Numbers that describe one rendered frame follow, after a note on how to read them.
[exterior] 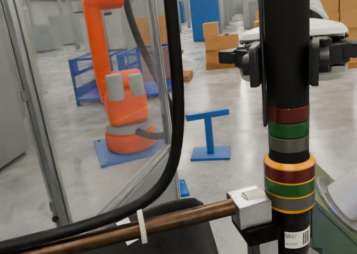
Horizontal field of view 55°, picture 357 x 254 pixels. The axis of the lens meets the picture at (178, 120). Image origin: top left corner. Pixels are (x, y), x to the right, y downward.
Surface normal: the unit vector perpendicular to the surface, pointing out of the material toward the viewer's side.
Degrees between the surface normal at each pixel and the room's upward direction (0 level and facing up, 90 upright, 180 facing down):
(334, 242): 90
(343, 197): 64
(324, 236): 90
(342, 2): 90
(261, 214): 90
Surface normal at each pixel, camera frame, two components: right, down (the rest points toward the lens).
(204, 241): 0.23, -0.65
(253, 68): -0.36, 0.32
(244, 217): 0.24, 0.27
